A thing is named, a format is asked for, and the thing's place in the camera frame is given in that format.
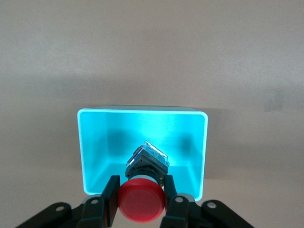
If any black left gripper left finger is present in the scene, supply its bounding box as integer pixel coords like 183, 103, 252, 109
16, 175, 121, 228

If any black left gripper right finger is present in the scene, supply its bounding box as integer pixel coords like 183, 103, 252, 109
161, 175, 255, 228

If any red push button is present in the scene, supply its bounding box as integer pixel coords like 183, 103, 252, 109
117, 140, 170, 224

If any cyan plastic box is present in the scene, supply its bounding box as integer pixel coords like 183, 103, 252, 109
76, 105, 209, 201

